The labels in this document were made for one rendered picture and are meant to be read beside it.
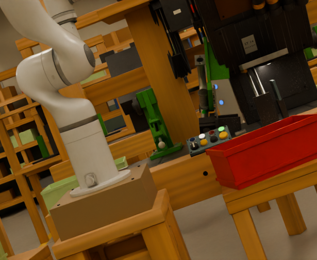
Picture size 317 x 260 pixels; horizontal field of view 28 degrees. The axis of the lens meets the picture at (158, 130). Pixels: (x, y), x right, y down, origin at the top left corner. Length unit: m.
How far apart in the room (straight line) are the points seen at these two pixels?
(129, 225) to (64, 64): 0.48
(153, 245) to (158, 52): 1.17
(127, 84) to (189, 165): 0.80
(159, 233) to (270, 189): 0.35
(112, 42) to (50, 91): 7.57
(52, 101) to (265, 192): 0.66
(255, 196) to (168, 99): 0.99
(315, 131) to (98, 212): 0.67
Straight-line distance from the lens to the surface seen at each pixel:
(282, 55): 2.21
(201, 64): 2.44
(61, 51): 1.82
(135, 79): 2.85
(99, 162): 1.85
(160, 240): 1.77
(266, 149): 1.88
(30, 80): 1.87
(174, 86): 2.75
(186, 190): 2.18
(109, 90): 2.87
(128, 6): 2.66
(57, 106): 1.85
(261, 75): 2.55
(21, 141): 12.05
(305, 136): 1.92
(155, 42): 2.76
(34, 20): 1.79
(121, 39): 9.42
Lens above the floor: 1.14
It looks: 3 degrees down
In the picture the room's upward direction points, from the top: 21 degrees counter-clockwise
